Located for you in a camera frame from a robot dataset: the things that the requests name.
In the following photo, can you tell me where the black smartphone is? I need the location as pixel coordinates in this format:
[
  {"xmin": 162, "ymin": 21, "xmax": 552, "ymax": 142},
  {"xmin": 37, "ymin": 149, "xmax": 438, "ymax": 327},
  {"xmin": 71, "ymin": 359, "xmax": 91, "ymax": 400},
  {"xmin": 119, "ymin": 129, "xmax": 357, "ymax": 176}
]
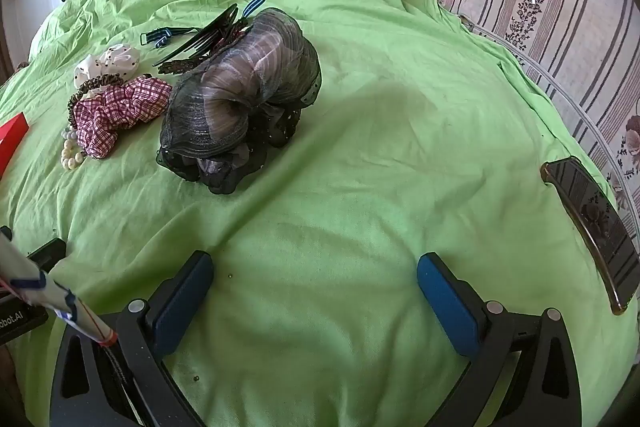
[{"xmin": 541, "ymin": 157, "xmax": 640, "ymax": 314}]

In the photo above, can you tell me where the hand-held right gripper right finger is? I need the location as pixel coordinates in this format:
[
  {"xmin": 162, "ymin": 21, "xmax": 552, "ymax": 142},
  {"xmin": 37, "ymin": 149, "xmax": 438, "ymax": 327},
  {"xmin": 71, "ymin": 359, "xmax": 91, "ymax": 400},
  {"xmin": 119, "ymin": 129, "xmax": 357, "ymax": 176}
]
[{"xmin": 416, "ymin": 252, "xmax": 583, "ymax": 427}]

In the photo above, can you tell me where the striped strap wristwatch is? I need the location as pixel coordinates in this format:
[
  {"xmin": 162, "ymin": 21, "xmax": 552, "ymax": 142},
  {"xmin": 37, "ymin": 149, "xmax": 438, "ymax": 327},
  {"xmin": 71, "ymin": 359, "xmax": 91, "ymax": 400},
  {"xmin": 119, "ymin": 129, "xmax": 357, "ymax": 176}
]
[{"xmin": 140, "ymin": 0, "xmax": 267, "ymax": 52}]

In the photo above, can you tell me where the brown beaded hair tie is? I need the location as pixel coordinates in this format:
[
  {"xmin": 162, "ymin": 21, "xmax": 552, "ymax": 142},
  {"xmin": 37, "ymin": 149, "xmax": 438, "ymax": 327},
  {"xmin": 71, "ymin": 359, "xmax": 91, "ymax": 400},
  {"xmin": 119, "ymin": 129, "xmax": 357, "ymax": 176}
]
[{"xmin": 66, "ymin": 73, "xmax": 126, "ymax": 128}]

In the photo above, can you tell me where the white pearl bracelet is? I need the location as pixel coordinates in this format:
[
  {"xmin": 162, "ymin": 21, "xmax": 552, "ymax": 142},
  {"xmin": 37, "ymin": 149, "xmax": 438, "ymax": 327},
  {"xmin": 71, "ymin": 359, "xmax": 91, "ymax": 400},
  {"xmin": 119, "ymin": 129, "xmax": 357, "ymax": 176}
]
[{"xmin": 60, "ymin": 127, "xmax": 86, "ymax": 171}]

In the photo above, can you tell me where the clear plastic tube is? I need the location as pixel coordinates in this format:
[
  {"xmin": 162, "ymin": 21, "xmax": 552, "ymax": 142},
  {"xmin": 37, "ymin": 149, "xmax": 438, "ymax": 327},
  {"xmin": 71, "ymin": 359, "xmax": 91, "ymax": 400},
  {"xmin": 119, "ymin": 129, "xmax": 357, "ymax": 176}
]
[{"xmin": 462, "ymin": 22, "xmax": 640, "ymax": 228}]

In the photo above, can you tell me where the floral striped mattress cover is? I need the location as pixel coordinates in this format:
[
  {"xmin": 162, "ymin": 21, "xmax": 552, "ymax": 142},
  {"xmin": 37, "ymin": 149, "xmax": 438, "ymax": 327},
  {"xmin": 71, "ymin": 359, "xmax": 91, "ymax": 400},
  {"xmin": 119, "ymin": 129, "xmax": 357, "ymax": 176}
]
[{"xmin": 400, "ymin": 0, "xmax": 640, "ymax": 228}]

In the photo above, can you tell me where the white dotted scrunchie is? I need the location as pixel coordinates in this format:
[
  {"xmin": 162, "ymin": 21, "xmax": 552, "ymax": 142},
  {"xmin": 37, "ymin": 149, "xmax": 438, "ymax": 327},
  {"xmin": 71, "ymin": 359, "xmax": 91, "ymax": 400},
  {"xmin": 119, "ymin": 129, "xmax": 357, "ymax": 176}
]
[{"xmin": 74, "ymin": 43, "xmax": 143, "ymax": 90}]

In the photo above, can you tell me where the red checked scrunchie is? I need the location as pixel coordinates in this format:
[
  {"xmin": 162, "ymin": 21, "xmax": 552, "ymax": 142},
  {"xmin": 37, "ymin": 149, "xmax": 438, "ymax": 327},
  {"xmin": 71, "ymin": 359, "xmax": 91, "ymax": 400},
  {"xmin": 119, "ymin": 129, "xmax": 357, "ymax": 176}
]
[{"xmin": 72, "ymin": 76, "xmax": 173, "ymax": 159}]

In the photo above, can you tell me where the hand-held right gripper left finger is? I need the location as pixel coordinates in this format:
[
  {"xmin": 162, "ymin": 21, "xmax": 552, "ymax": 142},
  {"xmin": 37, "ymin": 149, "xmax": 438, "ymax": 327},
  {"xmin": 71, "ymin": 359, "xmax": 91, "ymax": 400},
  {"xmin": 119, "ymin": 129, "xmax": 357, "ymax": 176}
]
[{"xmin": 50, "ymin": 250, "xmax": 216, "ymax": 427}]

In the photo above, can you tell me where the red box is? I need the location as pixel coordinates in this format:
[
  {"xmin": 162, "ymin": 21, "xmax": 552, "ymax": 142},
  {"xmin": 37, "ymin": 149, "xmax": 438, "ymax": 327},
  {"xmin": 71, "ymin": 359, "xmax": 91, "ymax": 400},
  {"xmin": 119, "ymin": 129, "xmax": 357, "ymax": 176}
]
[{"xmin": 0, "ymin": 113, "xmax": 30, "ymax": 180}]

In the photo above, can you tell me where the green bed sheet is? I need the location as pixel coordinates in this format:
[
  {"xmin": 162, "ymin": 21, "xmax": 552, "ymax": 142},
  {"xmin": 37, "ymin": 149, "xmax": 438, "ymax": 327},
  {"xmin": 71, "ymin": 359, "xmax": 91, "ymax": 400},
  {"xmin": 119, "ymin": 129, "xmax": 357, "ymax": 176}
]
[{"xmin": 0, "ymin": 0, "xmax": 640, "ymax": 427}]

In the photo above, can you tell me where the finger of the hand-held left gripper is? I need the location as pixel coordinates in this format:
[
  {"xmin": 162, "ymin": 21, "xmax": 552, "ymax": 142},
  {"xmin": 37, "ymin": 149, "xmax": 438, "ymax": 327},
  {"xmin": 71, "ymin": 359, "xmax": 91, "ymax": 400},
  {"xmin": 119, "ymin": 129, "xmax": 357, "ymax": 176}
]
[{"xmin": 25, "ymin": 238, "xmax": 67, "ymax": 274}]

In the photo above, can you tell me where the brown patterned hair clip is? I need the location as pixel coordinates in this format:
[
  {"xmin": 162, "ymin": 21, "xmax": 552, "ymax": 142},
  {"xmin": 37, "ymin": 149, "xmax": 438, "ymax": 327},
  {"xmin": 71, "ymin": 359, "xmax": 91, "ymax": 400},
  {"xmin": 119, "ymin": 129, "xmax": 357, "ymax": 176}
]
[{"xmin": 157, "ymin": 57, "xmax": 211, "ymax": 76}]

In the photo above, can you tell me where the grey sheer fabric scrunchie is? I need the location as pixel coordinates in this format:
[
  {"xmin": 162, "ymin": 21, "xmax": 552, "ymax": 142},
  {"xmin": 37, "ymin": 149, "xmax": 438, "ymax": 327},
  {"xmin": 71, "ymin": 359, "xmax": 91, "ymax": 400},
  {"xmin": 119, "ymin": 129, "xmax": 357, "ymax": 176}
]
[{"xmin": 157, "ymin": 7, "xmax": 322, "ymax": 195}]

